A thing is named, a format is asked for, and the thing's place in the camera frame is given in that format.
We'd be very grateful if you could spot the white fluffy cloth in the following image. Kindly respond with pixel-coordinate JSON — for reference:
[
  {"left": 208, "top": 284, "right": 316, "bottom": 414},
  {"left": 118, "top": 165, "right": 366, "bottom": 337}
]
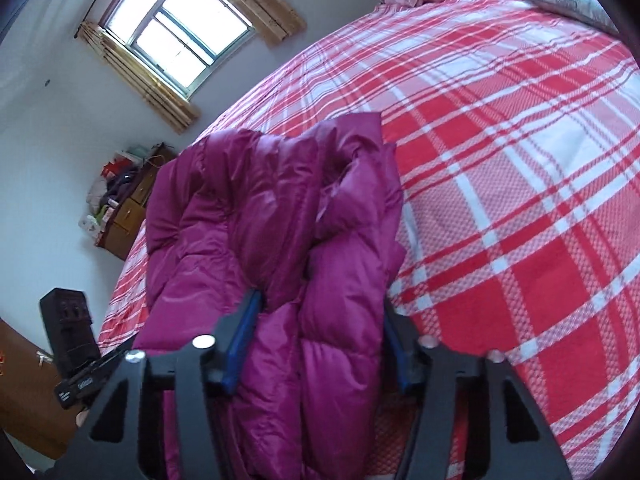
[{"left": 86, "top": 180, "right": 111, "bottom": 207}]

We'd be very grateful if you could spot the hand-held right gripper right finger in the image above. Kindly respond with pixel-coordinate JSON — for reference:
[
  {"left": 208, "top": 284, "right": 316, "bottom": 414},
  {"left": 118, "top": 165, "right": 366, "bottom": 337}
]
[{"left": 382, "top": 297, "right": 573, "bottom": 480}]

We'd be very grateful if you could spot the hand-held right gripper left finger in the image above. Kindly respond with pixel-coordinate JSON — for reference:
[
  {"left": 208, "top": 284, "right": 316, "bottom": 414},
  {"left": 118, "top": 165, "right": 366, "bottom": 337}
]
[{"left": 54, "top": 287, "right": 263, "bottom": 480}]

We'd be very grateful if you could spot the beige patterned curtain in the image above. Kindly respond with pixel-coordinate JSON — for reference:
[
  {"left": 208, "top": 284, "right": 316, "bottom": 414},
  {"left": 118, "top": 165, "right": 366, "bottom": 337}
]
[
  {"left": 75, "top": 21, "right": 201, "bottom": 133},
  {"left": 187, "top": 0, "right": 307, "bottom": 46}
]

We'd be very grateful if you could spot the white grey pillow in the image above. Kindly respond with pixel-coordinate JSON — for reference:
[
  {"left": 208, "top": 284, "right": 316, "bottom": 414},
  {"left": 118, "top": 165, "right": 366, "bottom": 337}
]
[{"left": 520, "top": 0, "right": 621, "bottom": 36}]

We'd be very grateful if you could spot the wooden desk with drawers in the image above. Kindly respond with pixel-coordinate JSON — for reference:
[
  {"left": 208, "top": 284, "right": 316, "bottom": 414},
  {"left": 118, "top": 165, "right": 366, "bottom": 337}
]
[{"left": 95, "top": 142, "right": 178, "bottom": 261}]

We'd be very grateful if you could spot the dark purple clothes pile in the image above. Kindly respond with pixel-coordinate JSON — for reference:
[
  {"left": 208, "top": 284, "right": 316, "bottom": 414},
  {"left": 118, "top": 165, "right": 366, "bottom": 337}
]
[{"left": 102, "top": 170, "right": 137, "bottom": 202}]

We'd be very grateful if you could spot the magenta puffer jacket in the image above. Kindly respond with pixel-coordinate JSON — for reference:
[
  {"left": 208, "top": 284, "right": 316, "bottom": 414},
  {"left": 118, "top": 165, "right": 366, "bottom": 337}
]
[{"left": 132, "top": 112, "right": 407, "bottom": 480}]

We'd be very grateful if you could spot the window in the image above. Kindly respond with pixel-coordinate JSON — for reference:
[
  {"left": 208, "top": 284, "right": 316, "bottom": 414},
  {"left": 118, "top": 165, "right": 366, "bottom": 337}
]
[{"left": 102, "top": 0, "right": 253, "bottom": 101}]

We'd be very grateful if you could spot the brown wooden door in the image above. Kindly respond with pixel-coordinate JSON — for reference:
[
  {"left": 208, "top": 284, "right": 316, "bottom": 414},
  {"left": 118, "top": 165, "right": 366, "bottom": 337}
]
[{"left": 0, "top": 317, "right": 81, "bottom": 461}]

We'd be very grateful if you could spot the red plaid bed sheet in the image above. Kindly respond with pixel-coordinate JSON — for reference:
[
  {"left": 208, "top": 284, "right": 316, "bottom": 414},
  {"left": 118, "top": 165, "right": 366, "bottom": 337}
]
[{"left": 97, "top": 0, "right": 640, "bottom": 480}]

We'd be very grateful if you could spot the black box-shaped object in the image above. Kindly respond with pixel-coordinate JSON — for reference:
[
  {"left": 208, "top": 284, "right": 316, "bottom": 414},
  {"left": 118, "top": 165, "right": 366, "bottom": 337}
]
[{"left": 40, "top": 287, "right": 99, "bottom": 378}]

